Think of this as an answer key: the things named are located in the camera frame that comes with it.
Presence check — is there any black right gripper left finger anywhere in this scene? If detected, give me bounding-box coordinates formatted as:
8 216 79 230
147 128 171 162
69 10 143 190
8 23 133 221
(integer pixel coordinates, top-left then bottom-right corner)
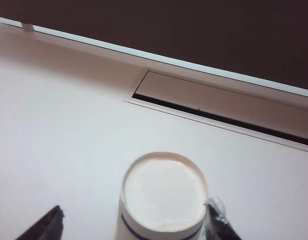
13 204 66 240

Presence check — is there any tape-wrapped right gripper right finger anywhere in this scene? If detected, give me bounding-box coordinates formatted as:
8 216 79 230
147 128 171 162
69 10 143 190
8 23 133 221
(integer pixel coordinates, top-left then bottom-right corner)
203 196 245 240

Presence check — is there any white paper cup blue print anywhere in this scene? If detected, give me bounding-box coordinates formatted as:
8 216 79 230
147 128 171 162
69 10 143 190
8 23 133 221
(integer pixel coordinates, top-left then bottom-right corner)
113 150 210 240

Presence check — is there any white divider support foot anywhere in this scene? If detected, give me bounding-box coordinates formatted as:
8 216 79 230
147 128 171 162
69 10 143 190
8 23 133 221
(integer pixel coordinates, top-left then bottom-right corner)
20 21 35 33

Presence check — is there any wide brown desk divider panel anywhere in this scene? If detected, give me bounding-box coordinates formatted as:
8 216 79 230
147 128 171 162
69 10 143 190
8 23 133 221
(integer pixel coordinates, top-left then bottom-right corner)
0 0 308 92

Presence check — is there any white desk cable flap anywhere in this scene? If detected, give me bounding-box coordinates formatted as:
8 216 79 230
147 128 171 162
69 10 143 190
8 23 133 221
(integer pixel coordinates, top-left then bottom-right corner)
121 70 308 154

